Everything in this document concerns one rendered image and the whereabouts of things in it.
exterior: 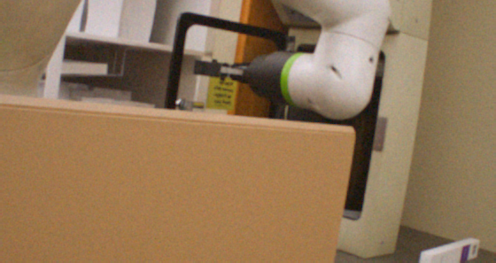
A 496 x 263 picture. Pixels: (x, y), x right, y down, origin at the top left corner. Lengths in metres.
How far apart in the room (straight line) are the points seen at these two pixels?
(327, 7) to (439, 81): 0.79
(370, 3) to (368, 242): 0.52
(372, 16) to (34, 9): 0.66
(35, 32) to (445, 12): 1.40
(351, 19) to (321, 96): 0.13
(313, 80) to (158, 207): 0.67
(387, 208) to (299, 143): 0.96
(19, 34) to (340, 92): 0.61
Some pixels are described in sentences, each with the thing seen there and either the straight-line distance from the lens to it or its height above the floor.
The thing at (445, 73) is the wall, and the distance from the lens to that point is 1.66.
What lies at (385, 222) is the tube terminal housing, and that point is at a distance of 1.28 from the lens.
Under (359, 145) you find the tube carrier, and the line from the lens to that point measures 1.33.
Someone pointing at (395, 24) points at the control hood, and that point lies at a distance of 1.21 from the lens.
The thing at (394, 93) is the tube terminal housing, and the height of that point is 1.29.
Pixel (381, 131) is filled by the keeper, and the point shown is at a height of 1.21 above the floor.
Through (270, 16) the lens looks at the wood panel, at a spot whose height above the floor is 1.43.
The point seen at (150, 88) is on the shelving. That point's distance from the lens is 2.67.
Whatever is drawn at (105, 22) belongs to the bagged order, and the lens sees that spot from 2.24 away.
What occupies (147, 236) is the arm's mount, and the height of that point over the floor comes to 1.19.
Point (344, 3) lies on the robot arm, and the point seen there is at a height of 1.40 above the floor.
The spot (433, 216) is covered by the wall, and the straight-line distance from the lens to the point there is 1.66.
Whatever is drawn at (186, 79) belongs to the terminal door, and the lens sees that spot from 1.23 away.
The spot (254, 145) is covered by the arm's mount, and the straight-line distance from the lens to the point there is 0.30.
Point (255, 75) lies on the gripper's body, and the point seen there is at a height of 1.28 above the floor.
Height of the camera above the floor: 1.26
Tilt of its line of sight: 3 degrees down
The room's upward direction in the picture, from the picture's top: 8 degrees clockwise
